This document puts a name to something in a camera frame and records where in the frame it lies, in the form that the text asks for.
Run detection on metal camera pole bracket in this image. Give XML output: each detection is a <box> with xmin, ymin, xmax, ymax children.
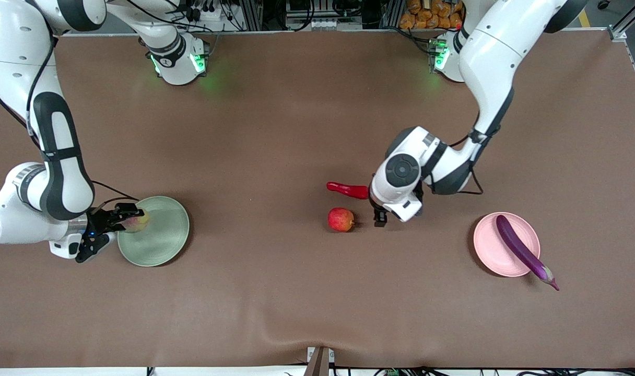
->
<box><xmin>303</xmin><ymin>346</ymin><xmax>335</xmax><ymax>376</ymax></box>

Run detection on pale green plate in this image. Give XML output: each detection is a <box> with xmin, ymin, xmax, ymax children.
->
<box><xmin>117</xmin><ymin>196</ymin><xmax>190</xmax><ymax>267</ymax></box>

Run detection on purple eggplant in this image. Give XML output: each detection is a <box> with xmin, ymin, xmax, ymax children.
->
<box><xmin>496</xmin><ymin>214</ymin><xmax>560</xmax><ymax>291</ymax></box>

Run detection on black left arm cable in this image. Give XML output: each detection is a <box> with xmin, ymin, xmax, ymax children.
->
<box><xmin>451</xmin><ymin>131</ymin><xmax>485</xmax><ymax>195</ymax></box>

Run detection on red chili pepper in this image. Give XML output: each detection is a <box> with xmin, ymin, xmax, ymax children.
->
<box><xmin>326</xmin><ymin>181</ymin><xmax>371</xmax><ymax>201</ymax></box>

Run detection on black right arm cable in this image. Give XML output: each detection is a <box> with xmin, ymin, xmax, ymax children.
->
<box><xmin>0</xmin><ymin>31</ymin><xmax>140</xmax><ymax>207</ymax></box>

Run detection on white power strip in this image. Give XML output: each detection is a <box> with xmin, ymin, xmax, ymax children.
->
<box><xmin>178</xmin><ymin>4</ymin><xmax>229</xmax><ymax>24</ymax></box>

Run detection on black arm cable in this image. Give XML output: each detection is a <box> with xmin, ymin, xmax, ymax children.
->
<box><xmin>0</xmin><ymin>31</ymin><xmax>140</xmax><ymax>207</ymax></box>
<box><xmin>451</xmin><ymin>131</ymin><xmax>485</xmax><ymax>195</ymax></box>

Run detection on pink plate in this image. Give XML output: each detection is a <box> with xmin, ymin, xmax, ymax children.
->
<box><xmin>473</xmin><ymin>211</ymin><xmax>541</xmax><ymax>277</ymax></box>

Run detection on white terminal block row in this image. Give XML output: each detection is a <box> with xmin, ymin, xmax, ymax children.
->
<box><xmin>310</xmin><ymin>18</ymin><xmax>362</xmax><ymax>31</ymax></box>

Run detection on green pink peach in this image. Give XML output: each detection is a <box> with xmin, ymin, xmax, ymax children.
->
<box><xmin>122</xmin><ymin>209</ymin><xmax>151</xmax><ymax>233</ymax></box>

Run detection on red apple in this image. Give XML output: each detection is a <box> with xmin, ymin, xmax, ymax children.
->
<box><xmin>327</xmin><ymin>207</ymin><xmax>356</xmax><ymax>233</ymax></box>

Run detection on bag of orange items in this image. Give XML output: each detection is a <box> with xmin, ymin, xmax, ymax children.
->
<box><xmin>399</xmin><ymin>0</ymin><xmax>467</xmax><ymax>30</ymax></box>

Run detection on aluminium frame post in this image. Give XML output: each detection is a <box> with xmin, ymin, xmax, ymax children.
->
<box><xmin>240</xmin><ymin>0</ymin><xmax>264</xmax><ymax>31</ymax></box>
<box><xmin>379</xmin><ymin>0</ymin><xmax>403</xmax><ymax>29</ymax></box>

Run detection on aluminium frame corner profile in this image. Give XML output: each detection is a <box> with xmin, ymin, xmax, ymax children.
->
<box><xmin>607</xmin><ymin>0</ymin><xmax>635</xmax><ymax>42</ymax></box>

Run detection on brown table cloth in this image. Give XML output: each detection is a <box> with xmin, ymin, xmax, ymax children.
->
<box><xmin>0</xmin><ymin>29</ymin><xmax>635</xmax><ymax>369</ymax></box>

